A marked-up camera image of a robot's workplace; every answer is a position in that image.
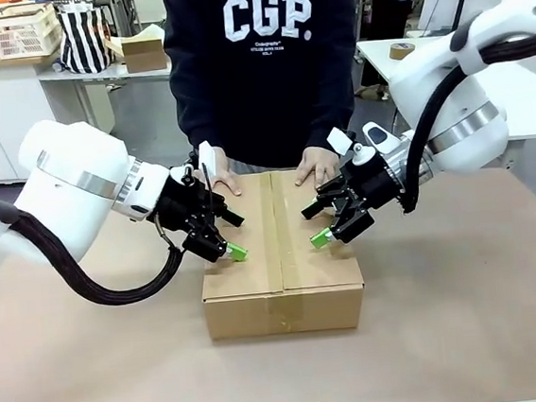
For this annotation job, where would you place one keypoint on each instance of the brown tape strip on box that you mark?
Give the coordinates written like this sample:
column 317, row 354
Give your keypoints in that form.
column 271, row 234

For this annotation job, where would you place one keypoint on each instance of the person's left hand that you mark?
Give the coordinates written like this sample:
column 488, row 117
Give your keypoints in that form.
column 317, row 165

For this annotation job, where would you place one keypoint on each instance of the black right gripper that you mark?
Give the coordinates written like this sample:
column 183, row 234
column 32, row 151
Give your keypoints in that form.
column 375, row 183

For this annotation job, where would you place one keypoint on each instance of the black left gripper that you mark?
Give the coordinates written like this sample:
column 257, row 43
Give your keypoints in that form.
column 188, row 208

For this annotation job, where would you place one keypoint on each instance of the black white striped bag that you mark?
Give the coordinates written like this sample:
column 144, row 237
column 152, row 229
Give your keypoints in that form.
column 83, row 38

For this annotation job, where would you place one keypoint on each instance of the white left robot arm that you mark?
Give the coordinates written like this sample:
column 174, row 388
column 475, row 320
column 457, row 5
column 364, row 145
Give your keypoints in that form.
column 71, row 182

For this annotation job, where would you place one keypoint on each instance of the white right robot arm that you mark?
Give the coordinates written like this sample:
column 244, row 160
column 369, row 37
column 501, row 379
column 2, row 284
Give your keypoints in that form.
column 470, row 134

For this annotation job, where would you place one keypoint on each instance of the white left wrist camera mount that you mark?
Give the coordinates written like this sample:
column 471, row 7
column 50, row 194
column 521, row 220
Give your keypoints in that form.
column 212, row 161

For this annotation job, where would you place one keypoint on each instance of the person's right hand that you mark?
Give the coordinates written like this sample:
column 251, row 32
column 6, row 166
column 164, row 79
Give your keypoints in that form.
column 229, row 181

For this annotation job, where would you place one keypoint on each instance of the person's right forearm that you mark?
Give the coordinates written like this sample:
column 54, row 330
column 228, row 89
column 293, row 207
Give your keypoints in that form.
column 192, row 132

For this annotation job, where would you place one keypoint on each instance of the large brown cardboard box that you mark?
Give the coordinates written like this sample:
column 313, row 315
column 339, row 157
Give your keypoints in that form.
column 283, row 313

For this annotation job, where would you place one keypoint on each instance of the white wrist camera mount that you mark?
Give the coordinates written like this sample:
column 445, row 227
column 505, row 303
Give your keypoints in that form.
column 340, row 139
column 212, row 161

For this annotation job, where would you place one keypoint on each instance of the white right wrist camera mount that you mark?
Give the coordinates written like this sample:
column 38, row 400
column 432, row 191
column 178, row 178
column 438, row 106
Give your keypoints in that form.
column 340, row 139

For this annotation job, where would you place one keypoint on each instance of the small open cardboard box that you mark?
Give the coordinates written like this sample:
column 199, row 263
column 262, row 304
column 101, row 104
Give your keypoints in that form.
column 145, row 56

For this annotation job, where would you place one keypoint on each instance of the person's left forearm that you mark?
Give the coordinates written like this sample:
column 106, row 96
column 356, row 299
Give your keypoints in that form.
column 343, row 118

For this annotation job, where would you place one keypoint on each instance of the white folding table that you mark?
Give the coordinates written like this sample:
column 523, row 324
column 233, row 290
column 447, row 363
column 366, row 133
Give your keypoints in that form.
column 94, row 75

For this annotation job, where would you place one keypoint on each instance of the brown packing tape roll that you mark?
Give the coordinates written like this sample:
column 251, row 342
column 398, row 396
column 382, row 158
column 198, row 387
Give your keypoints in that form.
column 402, row 51

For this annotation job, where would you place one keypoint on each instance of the white plastic crate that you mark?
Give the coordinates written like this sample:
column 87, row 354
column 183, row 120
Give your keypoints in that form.
column 24, row 34

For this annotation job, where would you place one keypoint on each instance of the person in dark sweatshirt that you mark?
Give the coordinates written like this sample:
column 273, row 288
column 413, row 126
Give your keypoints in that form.
column 267, row 92

